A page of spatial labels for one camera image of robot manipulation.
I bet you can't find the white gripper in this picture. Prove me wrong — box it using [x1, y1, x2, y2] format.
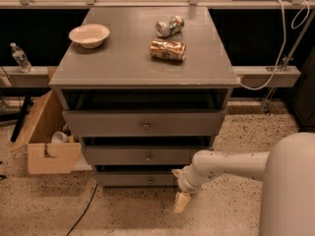
[171, 165, 201, 213]

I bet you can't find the grey bottom drawer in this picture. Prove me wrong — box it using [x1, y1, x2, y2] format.
[94, 173, 175, 187]

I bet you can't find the grey drawer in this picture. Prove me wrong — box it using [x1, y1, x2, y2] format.
[63, 110, 225, 137]
[94, 173, 175, 187]
[83, 146, 203, 165]

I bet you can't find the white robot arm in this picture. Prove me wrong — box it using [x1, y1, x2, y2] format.
[172, 133, 315, 236]

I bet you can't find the grey middle drawer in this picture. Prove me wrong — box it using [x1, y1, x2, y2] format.
[83, 146, 203, 165]

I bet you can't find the grey drawer cabinet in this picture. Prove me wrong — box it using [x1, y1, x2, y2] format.
[49, 7, 239, 175]

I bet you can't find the grey top drawer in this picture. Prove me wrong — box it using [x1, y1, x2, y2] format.
[63, 110, 225, 137]

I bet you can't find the open cardboard box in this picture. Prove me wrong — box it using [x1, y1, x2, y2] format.
[11, 89, 89, 174]

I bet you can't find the metal stand pole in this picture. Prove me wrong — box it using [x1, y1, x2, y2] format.
[262, 9, 315, 116]

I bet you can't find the white cup in box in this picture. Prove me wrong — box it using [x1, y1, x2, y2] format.
[51, 132, 69, 144]

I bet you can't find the crushed orange can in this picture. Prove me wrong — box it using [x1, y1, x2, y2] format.
[150, 38, 186, 62]

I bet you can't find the crushed silver green can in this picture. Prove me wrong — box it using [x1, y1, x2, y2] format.
[156, 15, 184, 38]

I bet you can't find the black leaning bar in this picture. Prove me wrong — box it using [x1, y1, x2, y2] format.
[10, 95, 32, 143]

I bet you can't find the white bowl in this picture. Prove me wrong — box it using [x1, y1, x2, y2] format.
[69, 24, 110, 49]

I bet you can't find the clear plastic water bottle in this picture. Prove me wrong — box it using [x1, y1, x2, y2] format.
[10, 42, 32, 73]

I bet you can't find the black floor cable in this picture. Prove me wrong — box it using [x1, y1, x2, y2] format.
[65, 183, 99, 236]

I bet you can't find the white hanging cable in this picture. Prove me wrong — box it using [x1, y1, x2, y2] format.
[238, 0, 311, 91]

